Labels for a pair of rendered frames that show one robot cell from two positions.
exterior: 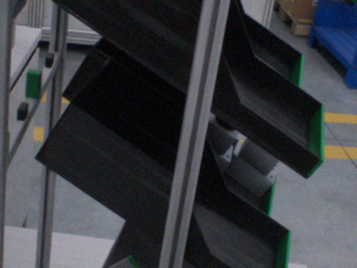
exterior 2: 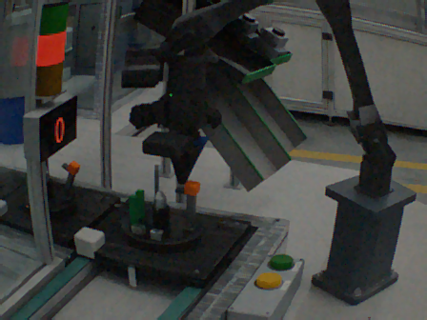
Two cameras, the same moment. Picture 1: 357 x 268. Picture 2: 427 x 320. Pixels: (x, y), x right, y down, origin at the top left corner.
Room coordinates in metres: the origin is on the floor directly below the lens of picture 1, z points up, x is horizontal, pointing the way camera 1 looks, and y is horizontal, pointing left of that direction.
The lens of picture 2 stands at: (-0.67, -0.56, 1.52)
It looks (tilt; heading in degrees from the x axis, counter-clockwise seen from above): 20 degrees down; 22
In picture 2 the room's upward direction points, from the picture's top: 2 degrees clockwise
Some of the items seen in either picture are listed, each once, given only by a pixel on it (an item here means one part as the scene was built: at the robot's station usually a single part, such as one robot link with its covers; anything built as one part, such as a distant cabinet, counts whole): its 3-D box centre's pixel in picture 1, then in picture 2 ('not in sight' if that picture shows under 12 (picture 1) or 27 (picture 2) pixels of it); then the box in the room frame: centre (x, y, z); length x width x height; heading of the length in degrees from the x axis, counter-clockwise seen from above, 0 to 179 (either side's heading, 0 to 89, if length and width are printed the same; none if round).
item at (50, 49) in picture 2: not in sight; (50, 48); (0.14, 0.05, 1.33); 0.05 x 0.05 x 0.05
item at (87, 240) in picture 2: not in sight; (90, 243); (0.23, 0.03, 0.97); 0.05 x 0.05 x 0.04; 3
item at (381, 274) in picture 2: not in sight; (366, 238); (0.48, -0.40, 0.96); 0.15 x 0.15 x 0.20; 58
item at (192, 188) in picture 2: not in sight; (186, 204); (0.34, -0.11, 1.04); 0.04 x 0.02 x 0.08; 93
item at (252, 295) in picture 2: not in sight; (267, 297); (0.27, -0.28, 0.93); 0.21 x 0.07 x 0.06; 3
